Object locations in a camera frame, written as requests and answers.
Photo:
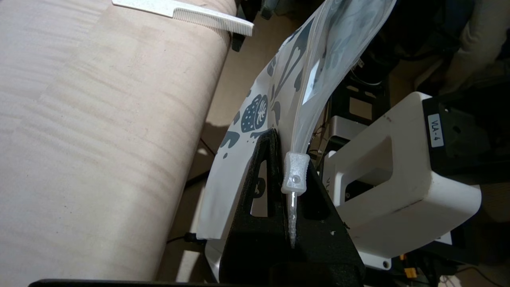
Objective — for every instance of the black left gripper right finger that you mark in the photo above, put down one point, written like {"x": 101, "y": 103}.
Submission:
{"x": 318, "y": 247}

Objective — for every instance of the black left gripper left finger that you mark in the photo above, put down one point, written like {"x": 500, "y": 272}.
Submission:
{"x": 239, "y": 247}

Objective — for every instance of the light wood shelf table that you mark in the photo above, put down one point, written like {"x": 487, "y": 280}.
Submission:
{"x": 99, "y": 139}

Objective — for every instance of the white pouch blue floral print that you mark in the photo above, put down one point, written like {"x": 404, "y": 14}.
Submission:
{"x": 231, "y": 179}

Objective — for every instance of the beige fabric object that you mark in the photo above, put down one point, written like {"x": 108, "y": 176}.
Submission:
{"x": 478, "y": 48}

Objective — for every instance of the white plastic comb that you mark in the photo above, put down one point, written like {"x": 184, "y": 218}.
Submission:
{"x": 159, "y": 7}

